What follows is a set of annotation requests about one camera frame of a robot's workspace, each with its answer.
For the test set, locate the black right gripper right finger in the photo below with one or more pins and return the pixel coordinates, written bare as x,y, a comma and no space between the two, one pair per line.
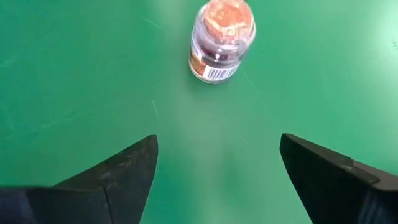
335,186

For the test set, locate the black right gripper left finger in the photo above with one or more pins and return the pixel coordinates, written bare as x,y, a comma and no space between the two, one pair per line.
93,193

